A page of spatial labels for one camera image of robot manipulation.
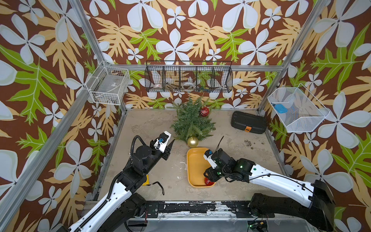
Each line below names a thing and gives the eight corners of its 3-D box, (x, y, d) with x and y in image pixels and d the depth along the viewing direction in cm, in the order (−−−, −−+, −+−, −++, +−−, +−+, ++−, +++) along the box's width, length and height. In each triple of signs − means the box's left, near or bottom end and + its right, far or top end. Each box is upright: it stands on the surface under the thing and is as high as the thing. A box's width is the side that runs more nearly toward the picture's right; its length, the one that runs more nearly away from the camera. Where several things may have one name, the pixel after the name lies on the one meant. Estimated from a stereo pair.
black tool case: (229, 128, 110) (232, 123, 105) (231, 115, 119) (233, 109, 114) (263, 136, 106) (267, 130, 101) (262, 122, 115) (266, 116, 109)
